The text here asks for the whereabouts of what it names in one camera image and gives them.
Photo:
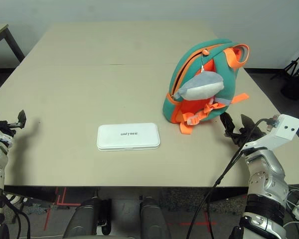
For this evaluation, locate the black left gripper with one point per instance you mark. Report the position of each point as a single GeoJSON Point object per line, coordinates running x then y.
{"type": "Point", "coordinates": [7, 125]}

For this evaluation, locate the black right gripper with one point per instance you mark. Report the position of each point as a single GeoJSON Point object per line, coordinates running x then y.
{"type": "Point", "coordinates": [244, 138]}

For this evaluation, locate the teal and orange backpack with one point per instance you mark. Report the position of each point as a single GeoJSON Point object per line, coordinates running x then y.
{"type": "Point", "coordinates": [226, 74]}

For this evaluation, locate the white Unitree pencil case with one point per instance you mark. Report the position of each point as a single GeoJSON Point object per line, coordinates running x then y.
{"type": "Point", "coordinates": [129, 142]}

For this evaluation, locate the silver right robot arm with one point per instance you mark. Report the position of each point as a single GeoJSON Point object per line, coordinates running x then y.
{"type": "Point", "coordinates": [266, 171]}

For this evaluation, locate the black equipment bag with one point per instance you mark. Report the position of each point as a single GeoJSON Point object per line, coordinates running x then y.
{"type": "Point", "coordinates": [292, 90]}

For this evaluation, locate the black tripod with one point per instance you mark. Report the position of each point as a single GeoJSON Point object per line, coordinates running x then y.
{"type": "Point", "coordinates": [294, 63]}

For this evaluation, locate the dark grey left robot leg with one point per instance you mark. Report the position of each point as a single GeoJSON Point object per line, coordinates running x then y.
{"type": "Point", "coordinates": [84, 219]}

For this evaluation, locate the dark grey robot leg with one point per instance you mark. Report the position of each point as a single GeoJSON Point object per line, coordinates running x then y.
{"type": "Point", "coordinates": [84, 219]}
{"type": "Point", "coordinates": [152, 219]}

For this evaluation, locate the dark grey right robot leg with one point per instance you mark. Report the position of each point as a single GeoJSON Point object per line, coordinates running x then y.
{"type": "Point", "coordinates": [152, 219]}

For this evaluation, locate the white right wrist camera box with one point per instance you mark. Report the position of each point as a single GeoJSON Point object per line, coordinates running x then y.
{"type": "Point", "coordinates": [286, 129]}

